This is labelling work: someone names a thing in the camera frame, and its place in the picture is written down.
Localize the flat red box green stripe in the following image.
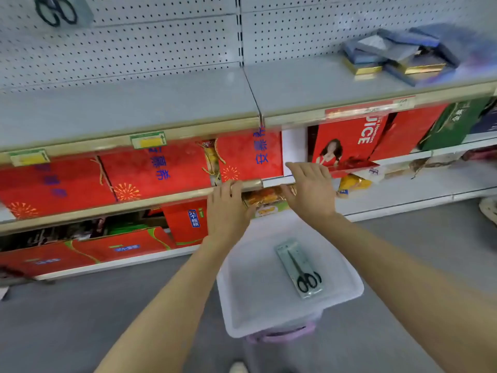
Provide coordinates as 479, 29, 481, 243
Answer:
66, 227, 176, 265
0, 241, 98, 278

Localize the dark brown snack pack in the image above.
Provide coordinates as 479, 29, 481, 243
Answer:
306, 126, 319, 164

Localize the green gift box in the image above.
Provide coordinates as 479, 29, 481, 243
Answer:
418, 97, 492, 151

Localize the person's right hand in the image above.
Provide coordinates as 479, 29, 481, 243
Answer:
279, 162, 339, 230

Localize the green bag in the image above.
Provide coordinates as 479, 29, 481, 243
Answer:
108, 223, 149, 236

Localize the red box blue label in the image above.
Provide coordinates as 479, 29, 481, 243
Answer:
162, 198, 209, 247

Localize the yellow snack bag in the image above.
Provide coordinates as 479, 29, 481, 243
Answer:
337, 174, 373, 198

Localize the person's left forearm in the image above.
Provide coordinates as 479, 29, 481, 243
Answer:
95, 236, 233, 373

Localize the yellow snack bag pack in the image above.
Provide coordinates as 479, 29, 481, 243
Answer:
242, 186, 296, 218

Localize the yellow chips bag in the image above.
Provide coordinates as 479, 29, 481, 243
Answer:
200, 138, 222, 187

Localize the white metal pegboard shelf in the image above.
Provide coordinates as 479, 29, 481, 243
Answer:
0, 0, 497, 282

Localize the yellow green price tag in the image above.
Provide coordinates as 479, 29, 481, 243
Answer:
8, 148, 50, 167
130, 131, 168, 149

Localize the pale green scissors packet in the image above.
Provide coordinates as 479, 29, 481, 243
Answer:
33, 0, 95, 30
274, 238, 325, 299

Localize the dark blue gift box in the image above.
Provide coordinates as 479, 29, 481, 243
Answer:
470, 108, 497, 135

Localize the person's right forearm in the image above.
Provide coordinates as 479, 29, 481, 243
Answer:
322, 213, 497, 373

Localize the plain red gift box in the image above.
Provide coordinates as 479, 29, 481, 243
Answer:
369, 104, 449, 162

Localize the person's left hand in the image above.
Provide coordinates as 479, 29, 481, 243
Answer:
206, 180, 257, 251

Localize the white plastic bin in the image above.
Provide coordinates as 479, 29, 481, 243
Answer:
216, 207, 365, 339

